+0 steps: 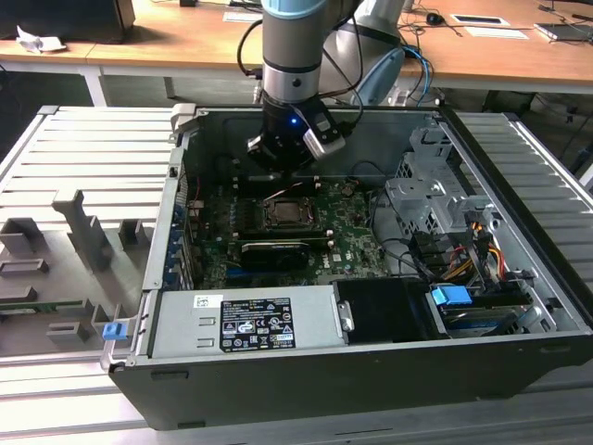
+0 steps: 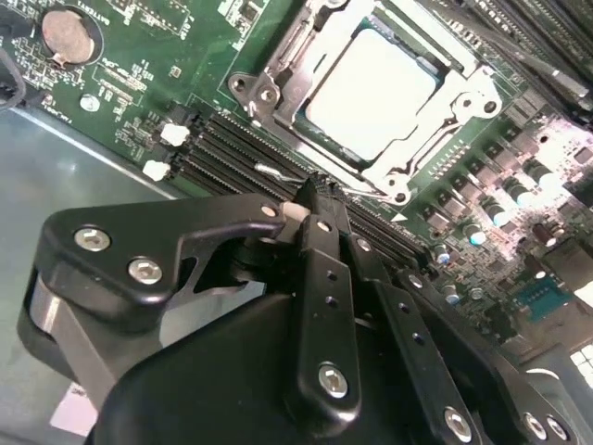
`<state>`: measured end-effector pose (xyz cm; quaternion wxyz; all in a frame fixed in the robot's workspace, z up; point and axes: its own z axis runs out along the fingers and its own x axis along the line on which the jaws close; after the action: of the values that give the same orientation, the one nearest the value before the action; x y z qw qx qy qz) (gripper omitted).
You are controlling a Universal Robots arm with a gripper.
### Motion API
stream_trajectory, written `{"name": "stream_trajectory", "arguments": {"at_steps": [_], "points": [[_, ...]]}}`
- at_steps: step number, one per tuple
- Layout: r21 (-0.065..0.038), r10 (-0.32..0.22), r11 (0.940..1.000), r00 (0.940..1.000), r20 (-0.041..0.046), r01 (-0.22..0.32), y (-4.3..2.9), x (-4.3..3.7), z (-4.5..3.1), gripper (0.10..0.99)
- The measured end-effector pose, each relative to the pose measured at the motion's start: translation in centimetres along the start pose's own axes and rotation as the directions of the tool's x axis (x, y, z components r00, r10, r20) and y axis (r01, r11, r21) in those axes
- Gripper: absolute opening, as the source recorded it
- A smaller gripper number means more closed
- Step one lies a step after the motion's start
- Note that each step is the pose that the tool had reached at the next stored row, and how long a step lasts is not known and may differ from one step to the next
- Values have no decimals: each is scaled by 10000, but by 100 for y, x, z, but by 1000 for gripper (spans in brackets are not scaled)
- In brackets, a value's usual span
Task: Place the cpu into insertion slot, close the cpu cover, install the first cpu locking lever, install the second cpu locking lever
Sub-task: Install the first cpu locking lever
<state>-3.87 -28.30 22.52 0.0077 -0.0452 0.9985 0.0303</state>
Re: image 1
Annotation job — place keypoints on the blue expansion slot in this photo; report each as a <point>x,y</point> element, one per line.
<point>259,275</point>

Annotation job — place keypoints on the green RAM stick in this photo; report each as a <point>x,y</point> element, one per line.
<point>41,306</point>

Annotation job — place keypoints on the black monitor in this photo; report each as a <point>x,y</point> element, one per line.
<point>69,18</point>

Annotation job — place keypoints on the black graphics card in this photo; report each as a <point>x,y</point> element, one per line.
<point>273,257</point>

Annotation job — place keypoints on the crumpled white paper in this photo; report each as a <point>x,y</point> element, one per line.
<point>34,42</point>

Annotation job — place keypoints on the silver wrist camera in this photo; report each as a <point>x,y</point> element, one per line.
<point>326,149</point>

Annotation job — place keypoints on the blue disk carrier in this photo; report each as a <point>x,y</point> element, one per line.
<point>449,296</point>

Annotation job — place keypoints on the black computer mouse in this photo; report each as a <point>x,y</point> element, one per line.
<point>434,19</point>

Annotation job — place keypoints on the silver power supply unit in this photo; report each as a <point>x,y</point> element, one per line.
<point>185,324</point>

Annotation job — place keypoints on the hard disk drive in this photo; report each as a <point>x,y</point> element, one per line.
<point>477,320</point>

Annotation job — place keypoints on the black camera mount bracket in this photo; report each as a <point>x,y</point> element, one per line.
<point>319,116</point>

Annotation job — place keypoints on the round coin battery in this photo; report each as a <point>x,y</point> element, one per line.
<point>345,188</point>

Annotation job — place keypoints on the blue plastic latch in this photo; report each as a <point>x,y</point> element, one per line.
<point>113,332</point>

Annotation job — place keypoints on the grey parts rack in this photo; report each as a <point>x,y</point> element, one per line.
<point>65,296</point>

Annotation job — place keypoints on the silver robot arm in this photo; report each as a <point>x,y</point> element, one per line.
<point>289,55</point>

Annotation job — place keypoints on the silver CPU with green edge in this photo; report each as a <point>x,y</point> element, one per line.
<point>287,212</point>

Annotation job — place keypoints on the wooden desk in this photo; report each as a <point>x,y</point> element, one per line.
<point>69,56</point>
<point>185,41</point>

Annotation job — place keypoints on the black open PC case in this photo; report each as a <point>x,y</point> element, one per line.
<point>324,385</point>

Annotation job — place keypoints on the green motherboard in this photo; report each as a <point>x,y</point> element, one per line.
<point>357,241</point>

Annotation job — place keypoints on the black RAM slot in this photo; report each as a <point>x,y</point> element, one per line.
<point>296,231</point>
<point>296,237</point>

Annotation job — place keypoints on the flat grey tablet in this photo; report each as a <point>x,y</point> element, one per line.
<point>565,31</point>

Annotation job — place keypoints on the silver drive cage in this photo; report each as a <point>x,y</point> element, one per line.
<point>412,194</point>

